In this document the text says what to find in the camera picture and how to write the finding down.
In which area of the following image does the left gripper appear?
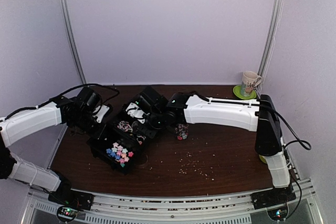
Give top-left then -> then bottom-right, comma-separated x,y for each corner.
70,110 -> 108,140

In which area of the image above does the black three-compartment candy bin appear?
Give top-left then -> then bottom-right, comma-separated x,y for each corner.
87,103 -> 157,174

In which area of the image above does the clear plastic jar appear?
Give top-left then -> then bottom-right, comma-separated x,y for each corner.
174,123 -> 190,141

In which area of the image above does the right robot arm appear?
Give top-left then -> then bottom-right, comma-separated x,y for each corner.
125,86 -> 290,204

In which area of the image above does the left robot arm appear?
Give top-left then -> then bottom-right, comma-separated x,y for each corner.
1,87 -> 112,205

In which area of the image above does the star candies pile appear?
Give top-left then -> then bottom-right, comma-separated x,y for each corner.
106,142 -> 135,168

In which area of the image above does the swirl lollipops pile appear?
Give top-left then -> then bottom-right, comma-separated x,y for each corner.
117,121 -> 146,145

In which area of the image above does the clear jar lid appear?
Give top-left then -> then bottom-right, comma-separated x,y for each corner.
141,155 -> 149,167

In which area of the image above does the green saucer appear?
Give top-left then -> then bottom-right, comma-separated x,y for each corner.
233,84 -> 257,100

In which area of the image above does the cream patterned mug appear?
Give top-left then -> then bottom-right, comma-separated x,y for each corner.
241,71 -> 262,91

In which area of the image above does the green bowl with red lid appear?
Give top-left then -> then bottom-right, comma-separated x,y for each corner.
259,155 -> 267,164

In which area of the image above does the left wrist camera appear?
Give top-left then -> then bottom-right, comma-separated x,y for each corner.
93,104 -> 113,123

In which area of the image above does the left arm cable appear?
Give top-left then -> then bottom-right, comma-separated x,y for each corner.
0,83 -> 120,122

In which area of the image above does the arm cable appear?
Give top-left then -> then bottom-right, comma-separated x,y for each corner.
259,102 -> 312,152
0,83 -> 120,122

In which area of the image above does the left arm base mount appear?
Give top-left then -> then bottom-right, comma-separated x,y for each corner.
42,173 -> 94,223

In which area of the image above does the front aluminium rail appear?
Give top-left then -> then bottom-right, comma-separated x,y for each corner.
27,179 -> 316,224

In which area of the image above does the left aluminium frame post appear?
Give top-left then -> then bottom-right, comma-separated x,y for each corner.
60,0 -> 87,84

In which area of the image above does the aluminium frame post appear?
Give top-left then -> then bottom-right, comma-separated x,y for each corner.
60,0 -> 87,84
258,0 -> 284,82

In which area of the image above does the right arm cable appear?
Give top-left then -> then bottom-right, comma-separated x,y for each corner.
259,102 -> 312,152

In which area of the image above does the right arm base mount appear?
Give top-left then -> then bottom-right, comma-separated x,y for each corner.
251,185 -> 297,222

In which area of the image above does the right aluminium frame post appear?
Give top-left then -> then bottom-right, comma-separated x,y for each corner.
258,0 -> 284,82

